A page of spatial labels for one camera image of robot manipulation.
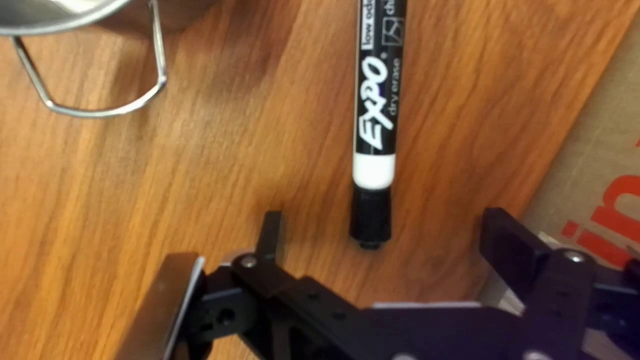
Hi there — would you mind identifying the stainless steel mug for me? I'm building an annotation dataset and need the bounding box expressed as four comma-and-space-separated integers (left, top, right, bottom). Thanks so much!
0, 0, 224, 122

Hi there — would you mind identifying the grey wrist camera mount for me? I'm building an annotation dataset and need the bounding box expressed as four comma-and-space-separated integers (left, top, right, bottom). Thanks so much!
114, 251, 208, 360

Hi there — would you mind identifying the large brown cardboard panel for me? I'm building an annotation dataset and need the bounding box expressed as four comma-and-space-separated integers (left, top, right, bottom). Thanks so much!
518, 25, 640, 270

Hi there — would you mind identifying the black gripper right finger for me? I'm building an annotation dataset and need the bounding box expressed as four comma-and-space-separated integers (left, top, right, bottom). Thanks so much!
476, 207, 640, 360

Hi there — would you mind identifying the black Expo dry-erase marker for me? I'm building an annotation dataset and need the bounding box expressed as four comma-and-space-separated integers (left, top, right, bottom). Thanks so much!
347, 0, 411, 252

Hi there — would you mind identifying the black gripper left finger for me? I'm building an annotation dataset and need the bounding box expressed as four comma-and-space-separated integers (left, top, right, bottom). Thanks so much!
198, 209, 377, 360

